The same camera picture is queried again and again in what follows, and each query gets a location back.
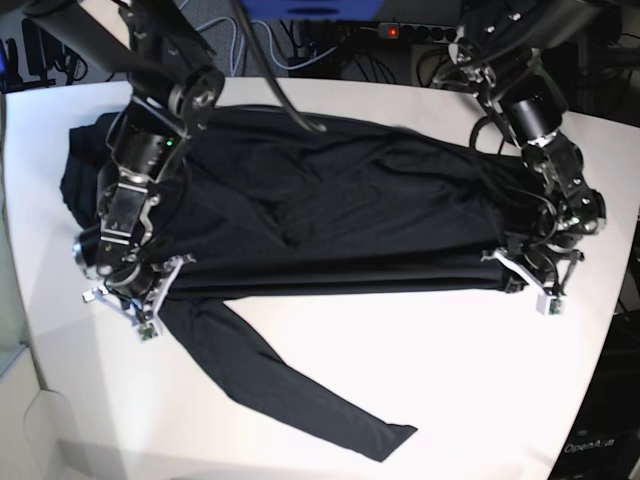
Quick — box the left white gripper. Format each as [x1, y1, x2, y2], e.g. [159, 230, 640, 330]
[480, 234, 585, 316]

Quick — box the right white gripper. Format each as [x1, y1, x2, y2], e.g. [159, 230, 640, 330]
[82, 254, 195, 342]

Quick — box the black long-sleeve T-shirt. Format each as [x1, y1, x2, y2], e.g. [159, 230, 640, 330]
[59, 103, 556, 464]

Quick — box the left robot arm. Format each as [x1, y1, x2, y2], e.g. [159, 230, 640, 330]
[434, 1, 607, 315]

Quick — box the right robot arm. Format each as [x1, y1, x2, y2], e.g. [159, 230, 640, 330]
[18, 1, 225, 341]

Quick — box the black OpenArm equipment case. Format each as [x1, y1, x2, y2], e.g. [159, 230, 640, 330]
[549, 311, 639, 479]

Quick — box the blue plastic box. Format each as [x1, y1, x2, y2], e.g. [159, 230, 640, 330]
[241, 0, 383, 21]

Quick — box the light blue cable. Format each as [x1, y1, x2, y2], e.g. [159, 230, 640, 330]
[194, 16, 301, 79]

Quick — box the black power strip red switch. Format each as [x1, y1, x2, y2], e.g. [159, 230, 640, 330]
[375, 20, 490, 47]

